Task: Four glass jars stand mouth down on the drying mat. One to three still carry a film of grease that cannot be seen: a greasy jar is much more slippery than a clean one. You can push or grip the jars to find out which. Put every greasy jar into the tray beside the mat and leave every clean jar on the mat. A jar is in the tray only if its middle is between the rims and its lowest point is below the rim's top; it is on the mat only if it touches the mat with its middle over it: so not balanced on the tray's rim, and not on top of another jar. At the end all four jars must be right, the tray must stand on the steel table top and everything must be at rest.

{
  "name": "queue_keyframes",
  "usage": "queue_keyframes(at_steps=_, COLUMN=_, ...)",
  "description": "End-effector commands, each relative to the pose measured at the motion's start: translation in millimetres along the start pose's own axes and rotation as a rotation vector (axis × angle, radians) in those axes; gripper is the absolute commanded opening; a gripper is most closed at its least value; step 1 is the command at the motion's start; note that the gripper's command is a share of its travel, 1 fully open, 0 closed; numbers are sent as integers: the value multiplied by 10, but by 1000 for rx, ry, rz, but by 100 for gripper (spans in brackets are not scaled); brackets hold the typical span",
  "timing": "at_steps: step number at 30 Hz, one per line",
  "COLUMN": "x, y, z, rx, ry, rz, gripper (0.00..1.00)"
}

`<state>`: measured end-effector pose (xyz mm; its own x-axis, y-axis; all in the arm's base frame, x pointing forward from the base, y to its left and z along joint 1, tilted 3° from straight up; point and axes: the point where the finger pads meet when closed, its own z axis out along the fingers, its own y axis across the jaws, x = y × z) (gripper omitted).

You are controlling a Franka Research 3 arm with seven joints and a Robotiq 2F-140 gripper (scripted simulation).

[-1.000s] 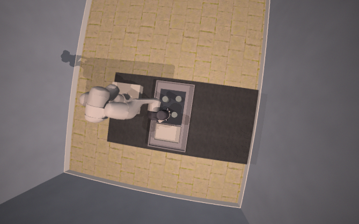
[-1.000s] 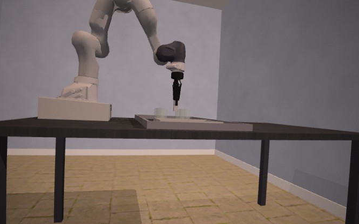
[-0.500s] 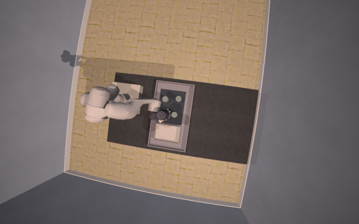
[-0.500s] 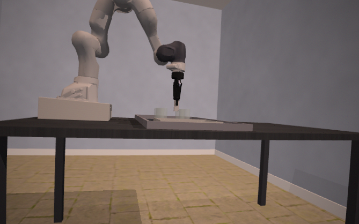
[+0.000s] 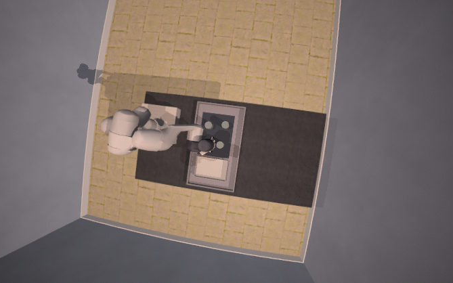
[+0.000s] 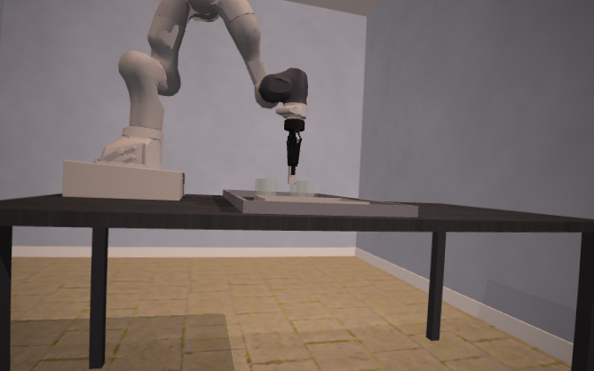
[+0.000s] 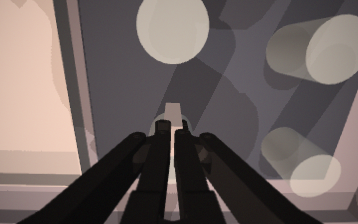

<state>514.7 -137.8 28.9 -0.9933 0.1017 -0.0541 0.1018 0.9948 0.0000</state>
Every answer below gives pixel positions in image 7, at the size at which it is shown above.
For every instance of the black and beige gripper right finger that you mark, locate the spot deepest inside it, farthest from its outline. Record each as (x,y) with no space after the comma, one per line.
(249,197)

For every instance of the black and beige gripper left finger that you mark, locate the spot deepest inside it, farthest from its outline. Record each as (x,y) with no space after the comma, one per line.
(92,197)

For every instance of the beige cylinder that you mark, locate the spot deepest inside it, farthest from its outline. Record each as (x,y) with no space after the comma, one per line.
(172,31)
(172,176)
(323,50)
(306,168)

